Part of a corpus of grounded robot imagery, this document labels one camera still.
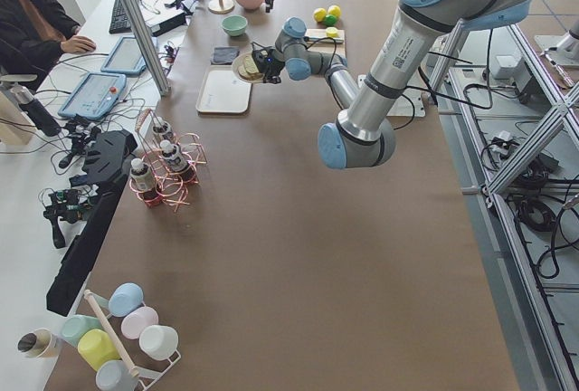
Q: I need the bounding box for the white round plate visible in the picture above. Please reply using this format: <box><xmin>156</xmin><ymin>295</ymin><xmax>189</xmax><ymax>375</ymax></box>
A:
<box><xmin>232</xmin><ymin>52</ymin><xmax>263</xmax><ymax>83</ymax></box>

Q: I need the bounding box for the bread slice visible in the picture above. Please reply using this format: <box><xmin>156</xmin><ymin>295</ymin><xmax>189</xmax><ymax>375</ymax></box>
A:
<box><xmin>238</xmin><ymin>53</ymin><xmax>262</xmax><ymax>80</ymax></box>

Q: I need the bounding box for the cream rabbit tray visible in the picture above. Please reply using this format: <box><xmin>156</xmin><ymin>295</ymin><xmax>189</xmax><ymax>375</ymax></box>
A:
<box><xmin>195</xmin><ymin>65</ymin><xmax>252</xmax><ymax>115</ymax></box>

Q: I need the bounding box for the mint green bowl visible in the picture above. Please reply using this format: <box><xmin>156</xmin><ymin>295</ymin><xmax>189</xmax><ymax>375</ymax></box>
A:
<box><xmin>222</xmin><ymin>15</ymin><xmax>248</xmax><ymax>37</ymax></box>

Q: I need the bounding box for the steel pepper grinder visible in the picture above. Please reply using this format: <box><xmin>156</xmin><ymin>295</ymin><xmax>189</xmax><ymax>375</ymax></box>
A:
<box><xmin>304</xmin><ymin>36</ymin><xmax>334</xmax><ymax>43</ymax></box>

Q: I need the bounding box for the yellow lemon upper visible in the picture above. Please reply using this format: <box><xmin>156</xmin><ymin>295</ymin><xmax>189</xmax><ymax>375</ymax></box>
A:
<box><xmin>312</xmin><ymin>7</ymin><xmax>327</xmax><ymax>23</ymax></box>

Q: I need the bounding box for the yellow lemon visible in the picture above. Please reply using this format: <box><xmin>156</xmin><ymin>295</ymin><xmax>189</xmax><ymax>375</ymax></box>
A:
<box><xmin>312</xmin><ymin>7</ymin><xmax>327</xmax><ymax>23</ymax></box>
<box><xmin>327</xmin><ymin>5</ymin><xmax>342</xmax><ymax>19</ymax></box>

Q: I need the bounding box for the wooden cutting board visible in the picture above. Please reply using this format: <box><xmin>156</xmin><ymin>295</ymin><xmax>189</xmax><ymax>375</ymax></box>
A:
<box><xmin>305</xmin><ymin>28</ymin><xmax>346</xmax><ymax>57</ymax></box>

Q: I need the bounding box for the grey folded cloth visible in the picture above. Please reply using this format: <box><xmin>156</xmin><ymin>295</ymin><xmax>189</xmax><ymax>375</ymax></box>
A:
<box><xmin>211</xmin><ymin>46</ymin><xmax>240</xmax><ymax>65</ymax></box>

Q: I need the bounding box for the green lime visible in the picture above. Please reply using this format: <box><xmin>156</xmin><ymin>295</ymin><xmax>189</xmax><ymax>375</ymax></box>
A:
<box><xmin>322</xmin><ymin>14</ymin><xmax>338</xmax><ymax>27</ymax></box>

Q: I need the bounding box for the yellow lemon lower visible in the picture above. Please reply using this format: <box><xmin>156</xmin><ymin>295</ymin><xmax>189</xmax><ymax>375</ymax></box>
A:
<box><xmin>327</xmin><ymin>5</ymin><xmax>342</xmax><ymax>19</ymax></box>

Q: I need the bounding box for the half lemon slice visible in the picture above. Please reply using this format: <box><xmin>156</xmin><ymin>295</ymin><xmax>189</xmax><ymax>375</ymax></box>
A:
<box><xmin>326</xmin><ymin>26</ymin><xmax>339</xmax><ymax>38</ymax></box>

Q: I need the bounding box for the tea bottle upper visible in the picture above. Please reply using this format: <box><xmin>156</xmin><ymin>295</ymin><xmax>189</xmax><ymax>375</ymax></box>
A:
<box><xmin>153</xmin><ymin>121</ymin><xmax>174</xmax><ymax>143</ymax></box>

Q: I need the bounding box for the tea bottle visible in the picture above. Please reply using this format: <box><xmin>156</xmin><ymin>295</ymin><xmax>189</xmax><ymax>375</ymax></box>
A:
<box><xmin>160</xmin><ymin>139</ymin><xmax>189</xmax><ymax>173</ymax></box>
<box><xmin>153</xmin><ymin>121</ymin><xmax>174</xmax><ymax>143</ymax></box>
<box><xmin>130</xmin><ymin>157</ymin><xmax>162</xmax><ymax>207</ymax></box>

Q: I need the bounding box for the tea bottle lower left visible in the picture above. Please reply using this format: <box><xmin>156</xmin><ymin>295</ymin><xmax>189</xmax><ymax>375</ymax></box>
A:
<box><xmin>160</xmin><ymin>139</ymin><xmax>189</xmax><ymax>173</ymax></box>

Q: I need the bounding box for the teach pendant far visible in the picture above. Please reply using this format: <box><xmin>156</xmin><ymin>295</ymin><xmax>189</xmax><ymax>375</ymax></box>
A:
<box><xmin>100</xmin><ymin>36</ymin><xmax>147</xmax><ymax>77</ymax></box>

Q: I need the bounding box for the teach pendant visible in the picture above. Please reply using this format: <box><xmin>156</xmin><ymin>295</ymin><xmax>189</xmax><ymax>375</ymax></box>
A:
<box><xmin>100</xmin><ymin>36</ymin><xmax>147</xmax><ymax>77</ymax></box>
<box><xmin>58</xmin><ymin>72</ymin><xmax>127</xmax><ymax>120</ymax></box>

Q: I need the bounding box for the black keyboard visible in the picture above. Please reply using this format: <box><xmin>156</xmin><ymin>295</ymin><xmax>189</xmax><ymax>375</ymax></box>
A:
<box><xmin>109</xmin><ymin>0</ymin><xmax>131</xmax><ymax>34</ymax></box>

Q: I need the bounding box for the tea bottle lower right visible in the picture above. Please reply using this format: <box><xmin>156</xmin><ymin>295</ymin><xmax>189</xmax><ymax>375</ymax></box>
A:
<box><xmin>130</xmin><ymin>157</ymin><xmax>162</xmax><ymax>207</ymax></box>

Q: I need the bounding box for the teach pendant near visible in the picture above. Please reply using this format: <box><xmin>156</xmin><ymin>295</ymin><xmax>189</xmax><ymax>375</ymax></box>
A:
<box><xmin>58</xmin><ymin>72</ymin><xmax>127</xmax><ymax>120</ymax></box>

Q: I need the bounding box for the seated person in black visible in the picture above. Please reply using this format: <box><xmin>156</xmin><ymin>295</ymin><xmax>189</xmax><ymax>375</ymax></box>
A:
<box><xmin>1</xmin><ymin>0</ymin><xmax>96</xmax><ymax>91</ymax></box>

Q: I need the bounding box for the black water bottle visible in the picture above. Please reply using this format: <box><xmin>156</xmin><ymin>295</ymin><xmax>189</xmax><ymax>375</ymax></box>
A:
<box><xmin>10</xmin><ymin>84</ymin><xmax>62</xmax><ymax>137</ymax></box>

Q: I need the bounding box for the pink cup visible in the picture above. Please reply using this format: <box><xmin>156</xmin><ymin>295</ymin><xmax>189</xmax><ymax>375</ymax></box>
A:
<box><xmin>120</xmin><ymin>306</ymin><xmax>159</xmax><ymax>339</ymax></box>

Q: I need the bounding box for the white cup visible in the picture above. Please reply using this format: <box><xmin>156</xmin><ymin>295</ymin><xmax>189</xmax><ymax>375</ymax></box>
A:
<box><xmin>138</xmin><ymin>325</ymin><xmax>178</xmax><ymax>360</ymax></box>

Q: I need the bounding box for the mint cup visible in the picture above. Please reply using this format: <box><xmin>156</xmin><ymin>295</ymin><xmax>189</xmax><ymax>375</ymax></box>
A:
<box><xmin>60</xmin><ymin>314</ymin><xmax>102</xmax><ymax>348</ymax></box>

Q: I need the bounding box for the yellow cup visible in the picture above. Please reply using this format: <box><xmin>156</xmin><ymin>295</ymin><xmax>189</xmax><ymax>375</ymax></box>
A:
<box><xmin>77</xmin><ymin>329</ymin><xmax>120</xmax><ymax>371</ymax></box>

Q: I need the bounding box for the grey blue cup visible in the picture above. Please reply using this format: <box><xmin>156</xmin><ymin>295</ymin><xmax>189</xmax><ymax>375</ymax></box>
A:
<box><xmin>95</xmin><ymin>360</ymin><xmax>138</xmax><ymax>391</ymax></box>

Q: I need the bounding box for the paper cup with metal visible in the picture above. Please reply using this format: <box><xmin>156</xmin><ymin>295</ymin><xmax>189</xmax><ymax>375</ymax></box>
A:
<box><xmin>17</xmin><ymin>329</ymin><xmax>62</xmax><ymax>358</ymax></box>

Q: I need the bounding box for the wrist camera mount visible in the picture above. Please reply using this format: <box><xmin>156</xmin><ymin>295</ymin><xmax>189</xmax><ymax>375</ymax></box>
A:
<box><xmin>251</xmin><ymin>42</ymin><xmax>271</xmax><ymax>72</ymax></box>

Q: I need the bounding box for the copper wire bottle rack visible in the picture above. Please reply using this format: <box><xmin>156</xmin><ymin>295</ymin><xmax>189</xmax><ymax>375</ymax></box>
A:
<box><xmin>128</xmin><ymin>108</ymin><xmax>207</xmax><ymax>209</ymax></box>

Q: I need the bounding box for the aluminium frame post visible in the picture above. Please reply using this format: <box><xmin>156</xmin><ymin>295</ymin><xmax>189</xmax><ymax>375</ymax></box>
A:
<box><xmin>120</xmin><ymin>0</ymin><xmax>171</xmax><ymax>96</ymax></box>

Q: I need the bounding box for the white wire cup rack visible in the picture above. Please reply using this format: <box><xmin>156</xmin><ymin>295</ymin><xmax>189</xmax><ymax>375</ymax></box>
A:
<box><xmin>83</xmin><ymin>290</ymin><xmax>182</xmax><ymax>390</ymax></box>

